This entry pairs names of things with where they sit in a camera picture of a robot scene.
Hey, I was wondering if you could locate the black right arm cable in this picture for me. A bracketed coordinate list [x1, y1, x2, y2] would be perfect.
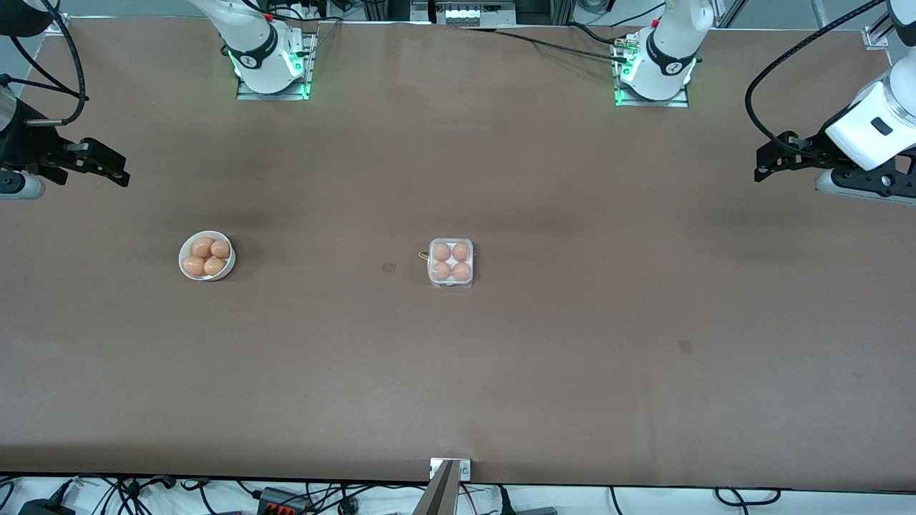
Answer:
[0, 0, 89, 127]

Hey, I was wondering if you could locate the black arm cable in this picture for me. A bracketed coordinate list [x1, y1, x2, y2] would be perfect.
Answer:
[0, 0, 89, 127]
[744, 0, 888, 151]

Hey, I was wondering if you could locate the white ceramic bowl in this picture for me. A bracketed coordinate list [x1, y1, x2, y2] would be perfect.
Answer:
[177, 230, 236, 282]

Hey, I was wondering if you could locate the black tangled floor cable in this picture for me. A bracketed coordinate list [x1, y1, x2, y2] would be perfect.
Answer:
[72, 476, 176, 515]

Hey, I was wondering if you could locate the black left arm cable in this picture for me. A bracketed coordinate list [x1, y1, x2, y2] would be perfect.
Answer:
[744, 0, 888, 151]

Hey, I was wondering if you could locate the white terminal block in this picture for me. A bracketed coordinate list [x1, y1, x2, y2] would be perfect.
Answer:
[437, 1, 517, 28]

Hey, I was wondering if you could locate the black orange connector box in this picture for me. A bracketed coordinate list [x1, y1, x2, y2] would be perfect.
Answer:
[258, 486, 312, 515]

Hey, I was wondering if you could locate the metal table clamp bracket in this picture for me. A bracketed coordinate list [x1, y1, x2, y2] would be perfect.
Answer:
[429, 458, 472, 481]

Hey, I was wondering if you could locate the long black table cable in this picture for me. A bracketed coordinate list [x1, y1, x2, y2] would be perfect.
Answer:
[462, 27, 630, 62]

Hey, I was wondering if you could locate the black looped floor cable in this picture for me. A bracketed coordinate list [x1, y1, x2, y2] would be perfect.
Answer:
[716, 488, 782, 507]

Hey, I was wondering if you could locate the clear plastic egg carton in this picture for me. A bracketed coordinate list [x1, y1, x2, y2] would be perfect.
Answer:
[418, 237, 475, 290]

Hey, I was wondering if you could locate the grey camera pole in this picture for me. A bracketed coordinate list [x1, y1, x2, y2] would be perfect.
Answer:
[414, 461, 459, 515]

